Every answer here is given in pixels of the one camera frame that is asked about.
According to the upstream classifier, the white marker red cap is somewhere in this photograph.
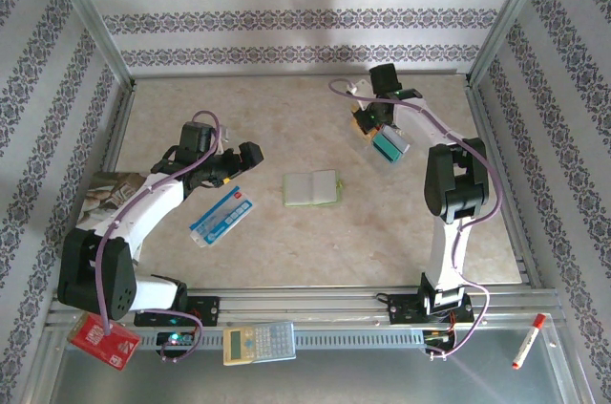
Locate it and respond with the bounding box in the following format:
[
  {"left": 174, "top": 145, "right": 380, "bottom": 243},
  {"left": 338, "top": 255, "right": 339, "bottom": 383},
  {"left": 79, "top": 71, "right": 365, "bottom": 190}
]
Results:
[{"left": 511, "top": 312, "right": 547, "bottom": 371}]

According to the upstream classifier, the aluminium side rail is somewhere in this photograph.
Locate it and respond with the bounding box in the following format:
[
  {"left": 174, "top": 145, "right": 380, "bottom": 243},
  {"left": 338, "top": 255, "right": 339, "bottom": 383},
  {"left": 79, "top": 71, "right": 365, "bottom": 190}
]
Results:
[
  {"left": 61, "top": 81, "right": 137, "bottom": 293},
  {"left": 465, "top": 81, "right": 545, "bottom": 290}
]

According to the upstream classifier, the small black controller board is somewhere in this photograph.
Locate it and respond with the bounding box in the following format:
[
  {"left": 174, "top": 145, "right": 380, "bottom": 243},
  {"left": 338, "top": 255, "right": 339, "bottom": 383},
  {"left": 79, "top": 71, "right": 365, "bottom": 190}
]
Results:
[
  {"left": 423, "top": 329, "right": 457, "bottom": 351},
  {"left": 157, "top": 330, "right": 197, "bottom": 351}
]

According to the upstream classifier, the teal card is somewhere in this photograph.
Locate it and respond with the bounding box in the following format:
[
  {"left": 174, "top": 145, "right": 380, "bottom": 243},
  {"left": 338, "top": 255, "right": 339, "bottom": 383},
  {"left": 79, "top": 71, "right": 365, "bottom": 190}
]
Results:
[
  {"left": 387, "top": 140, "right": 407, "bottom": 165},
  {"left": 371, "top": 132, "right": 393, "bottom": 159}
]

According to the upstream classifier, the green card holder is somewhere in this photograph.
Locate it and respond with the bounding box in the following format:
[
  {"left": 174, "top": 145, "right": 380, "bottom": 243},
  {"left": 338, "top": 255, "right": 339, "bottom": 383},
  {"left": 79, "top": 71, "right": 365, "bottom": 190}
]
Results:
[{"left": 281, "top": 169, "right": 345, "bottom": 208}]

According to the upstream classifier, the red box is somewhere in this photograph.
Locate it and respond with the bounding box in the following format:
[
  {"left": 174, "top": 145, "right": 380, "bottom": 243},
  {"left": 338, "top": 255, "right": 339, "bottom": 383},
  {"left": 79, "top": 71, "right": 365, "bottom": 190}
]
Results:
[{"left": 66, "top": 310, "right": 142, "bottom": 372}]

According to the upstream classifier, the blue white packet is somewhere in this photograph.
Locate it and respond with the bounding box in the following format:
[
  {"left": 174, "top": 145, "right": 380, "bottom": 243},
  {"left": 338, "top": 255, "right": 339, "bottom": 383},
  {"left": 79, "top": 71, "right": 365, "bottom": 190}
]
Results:
[{"left": 189, "top": 185, "right": 254, "bottom": 248}]

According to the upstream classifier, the magazine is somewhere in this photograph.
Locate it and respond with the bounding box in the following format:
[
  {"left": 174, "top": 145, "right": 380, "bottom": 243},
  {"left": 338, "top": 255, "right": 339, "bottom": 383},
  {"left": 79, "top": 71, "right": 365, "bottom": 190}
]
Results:
[{"left": 71, "top": 169, "right": 154, "bottom": 252}]

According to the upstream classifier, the clear acrylic card stand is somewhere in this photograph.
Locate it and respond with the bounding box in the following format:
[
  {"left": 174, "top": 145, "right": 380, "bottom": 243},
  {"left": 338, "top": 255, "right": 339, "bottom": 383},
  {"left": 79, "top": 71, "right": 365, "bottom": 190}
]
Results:
[{"left": 347, "top": 102, "right": 412, "bottom": 169}]

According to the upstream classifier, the aluminium frame post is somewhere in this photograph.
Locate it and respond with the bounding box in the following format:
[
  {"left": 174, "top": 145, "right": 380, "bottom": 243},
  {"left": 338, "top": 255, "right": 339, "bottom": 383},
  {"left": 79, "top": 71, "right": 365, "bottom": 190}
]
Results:
[
  {"left": 467, "top": 0, "right": 559, "bottom": 88},
  {"left": 40, "top": 0, "right": 135, "bottom": 88}
]

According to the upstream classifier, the aluminium rear rail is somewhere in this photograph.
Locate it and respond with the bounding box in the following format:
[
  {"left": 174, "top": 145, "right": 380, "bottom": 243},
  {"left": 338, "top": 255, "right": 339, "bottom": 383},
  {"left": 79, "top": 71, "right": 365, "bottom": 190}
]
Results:
[{"left": 131, "top": 70, "right": 472, "bottom": 82}]

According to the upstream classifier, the beige grey calculator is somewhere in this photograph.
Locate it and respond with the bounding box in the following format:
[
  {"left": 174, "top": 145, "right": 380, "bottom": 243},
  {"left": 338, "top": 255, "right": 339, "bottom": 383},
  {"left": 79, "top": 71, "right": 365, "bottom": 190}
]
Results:
[{"left": 222, "top": 320, "right": 297, "bottom": 367}]

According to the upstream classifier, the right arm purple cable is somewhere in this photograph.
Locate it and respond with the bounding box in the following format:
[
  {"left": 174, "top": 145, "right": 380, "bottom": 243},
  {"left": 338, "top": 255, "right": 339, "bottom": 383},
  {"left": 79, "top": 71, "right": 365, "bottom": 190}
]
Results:
[{"left": 328, "top": 77, "right": 502, "bottom": 361}]

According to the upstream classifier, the aluminium mounting rail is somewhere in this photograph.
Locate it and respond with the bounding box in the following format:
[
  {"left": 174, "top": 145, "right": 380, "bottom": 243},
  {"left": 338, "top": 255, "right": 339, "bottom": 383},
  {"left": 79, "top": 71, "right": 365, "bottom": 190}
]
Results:
[{"left": 46, "top": 285, "right": 560, "bottom": 330}]

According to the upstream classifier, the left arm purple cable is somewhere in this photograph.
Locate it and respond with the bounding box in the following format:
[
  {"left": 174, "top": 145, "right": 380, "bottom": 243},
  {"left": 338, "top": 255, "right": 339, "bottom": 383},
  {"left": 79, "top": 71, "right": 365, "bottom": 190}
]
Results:
[{"left": 95, "top": 110, "right": 223, "bottom": 362}]

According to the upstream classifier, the metal sheet shelf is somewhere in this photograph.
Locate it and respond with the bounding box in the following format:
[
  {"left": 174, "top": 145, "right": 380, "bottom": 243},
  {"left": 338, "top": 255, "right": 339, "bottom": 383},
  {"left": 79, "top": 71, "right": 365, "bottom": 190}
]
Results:
[{"left": 45, "top": 344, "right": 581, "bottom": 404}]

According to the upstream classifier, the grey slotted cable duct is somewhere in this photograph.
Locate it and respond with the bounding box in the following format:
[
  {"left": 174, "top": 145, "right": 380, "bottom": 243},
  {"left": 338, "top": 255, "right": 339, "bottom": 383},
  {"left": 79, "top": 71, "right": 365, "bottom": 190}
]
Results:
[{"left": 140, "top": 329, "right": 458, "bottom": 351}]

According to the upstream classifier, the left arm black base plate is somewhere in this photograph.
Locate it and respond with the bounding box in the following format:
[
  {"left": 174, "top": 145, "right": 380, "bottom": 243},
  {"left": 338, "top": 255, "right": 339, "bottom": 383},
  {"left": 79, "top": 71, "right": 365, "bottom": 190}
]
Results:
[{"left": 133, "top": 295, "right": 221, "bottom": 328}]

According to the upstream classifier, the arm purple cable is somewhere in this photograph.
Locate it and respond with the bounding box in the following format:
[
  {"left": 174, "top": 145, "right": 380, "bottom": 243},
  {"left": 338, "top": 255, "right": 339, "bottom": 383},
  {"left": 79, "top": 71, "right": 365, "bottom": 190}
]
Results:
[
  {"left": 95, "top": 110, "right": 223, "bottom": 362},
  {"left": 328, "top": 77, "right": 502, "bottom": 361}
]

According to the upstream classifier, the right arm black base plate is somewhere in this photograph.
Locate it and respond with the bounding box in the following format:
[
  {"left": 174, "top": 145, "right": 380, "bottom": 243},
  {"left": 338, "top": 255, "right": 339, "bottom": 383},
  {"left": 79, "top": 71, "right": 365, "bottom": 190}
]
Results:
[{"left": 385, "top": 292, "right": 476, "bottom": 327}]

